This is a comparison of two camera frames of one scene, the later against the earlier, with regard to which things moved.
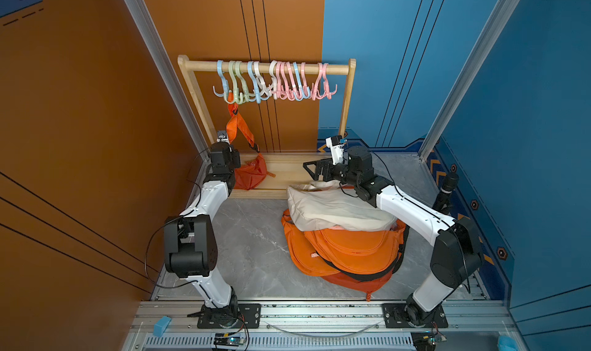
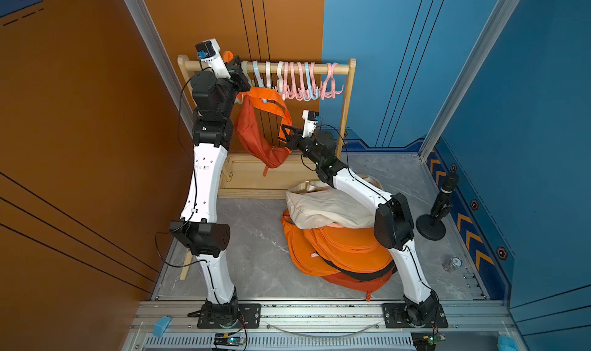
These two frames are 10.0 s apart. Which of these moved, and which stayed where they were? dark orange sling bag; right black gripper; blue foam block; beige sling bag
Moved: right black gripper
Stayed: blue foam block; beige sling bag; dark orange sling bag
